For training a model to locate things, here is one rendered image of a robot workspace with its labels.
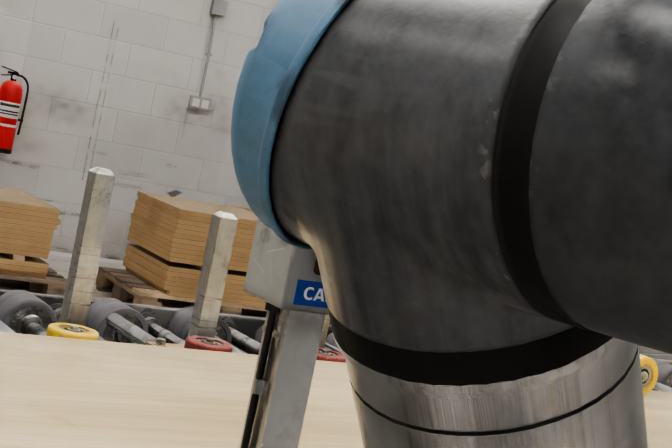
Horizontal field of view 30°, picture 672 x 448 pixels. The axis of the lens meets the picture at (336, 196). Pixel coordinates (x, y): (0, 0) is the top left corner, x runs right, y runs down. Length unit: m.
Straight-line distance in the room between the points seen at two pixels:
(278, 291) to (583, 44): 0.66
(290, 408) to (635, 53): 0.72
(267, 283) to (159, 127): 7.66
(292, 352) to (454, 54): 0.66
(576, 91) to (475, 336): 0.11
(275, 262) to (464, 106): 0.64
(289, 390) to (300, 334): 0.05
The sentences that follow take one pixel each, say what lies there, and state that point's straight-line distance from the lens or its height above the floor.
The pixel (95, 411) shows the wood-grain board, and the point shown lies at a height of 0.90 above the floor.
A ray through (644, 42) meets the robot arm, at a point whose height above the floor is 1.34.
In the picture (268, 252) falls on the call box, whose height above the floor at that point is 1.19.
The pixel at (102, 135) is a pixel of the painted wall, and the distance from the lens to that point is 8.53.
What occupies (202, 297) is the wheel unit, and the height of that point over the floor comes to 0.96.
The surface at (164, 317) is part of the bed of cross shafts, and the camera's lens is 2.77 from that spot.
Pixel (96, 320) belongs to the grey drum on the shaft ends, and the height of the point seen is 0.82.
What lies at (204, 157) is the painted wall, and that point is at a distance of 8.79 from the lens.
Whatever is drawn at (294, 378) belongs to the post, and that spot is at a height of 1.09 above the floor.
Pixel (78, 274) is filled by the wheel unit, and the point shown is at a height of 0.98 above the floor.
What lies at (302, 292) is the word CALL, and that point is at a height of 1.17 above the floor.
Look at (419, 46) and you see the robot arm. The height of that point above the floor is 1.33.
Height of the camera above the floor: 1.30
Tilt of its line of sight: 3 degrees down
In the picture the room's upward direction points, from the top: 12 degrees clockwise
